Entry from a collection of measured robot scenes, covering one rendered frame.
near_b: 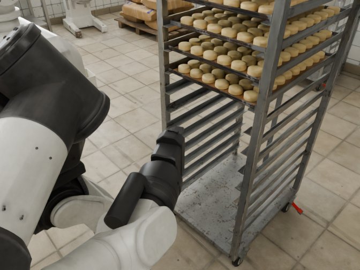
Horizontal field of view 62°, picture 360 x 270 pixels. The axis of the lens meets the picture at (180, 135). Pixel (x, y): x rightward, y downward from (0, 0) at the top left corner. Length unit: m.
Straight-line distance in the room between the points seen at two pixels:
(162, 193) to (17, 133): 0.26
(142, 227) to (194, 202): 1.30
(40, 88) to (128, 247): 0.23
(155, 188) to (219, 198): 1.25
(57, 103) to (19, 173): 0.10
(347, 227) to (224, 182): 0.75
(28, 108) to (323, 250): 1.70
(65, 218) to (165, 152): 0.33
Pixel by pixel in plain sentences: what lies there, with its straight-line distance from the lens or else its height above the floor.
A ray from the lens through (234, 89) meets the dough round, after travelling 1.04.
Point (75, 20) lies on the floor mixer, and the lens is 5.08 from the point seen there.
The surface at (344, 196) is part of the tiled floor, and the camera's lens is 2.21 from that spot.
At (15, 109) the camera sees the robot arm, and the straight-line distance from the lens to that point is 0.38.
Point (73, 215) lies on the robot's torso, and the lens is 0.80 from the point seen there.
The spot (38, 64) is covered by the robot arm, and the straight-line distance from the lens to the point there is 0.40.
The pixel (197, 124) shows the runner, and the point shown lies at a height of 0.59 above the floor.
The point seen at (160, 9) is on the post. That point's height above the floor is 1.18.
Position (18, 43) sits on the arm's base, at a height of 1.33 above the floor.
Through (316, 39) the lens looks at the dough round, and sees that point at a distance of 1.31.
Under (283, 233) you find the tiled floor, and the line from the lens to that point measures 1.87.
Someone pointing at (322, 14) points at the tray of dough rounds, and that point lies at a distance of 1.30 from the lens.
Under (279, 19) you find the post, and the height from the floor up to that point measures 1.24.
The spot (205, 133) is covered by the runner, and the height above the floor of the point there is 0.50.
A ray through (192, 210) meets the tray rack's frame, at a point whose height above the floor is 0.15.
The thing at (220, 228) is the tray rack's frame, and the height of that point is 0.15.
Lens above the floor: 1.45
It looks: 37 degrees down
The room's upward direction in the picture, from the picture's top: straight up
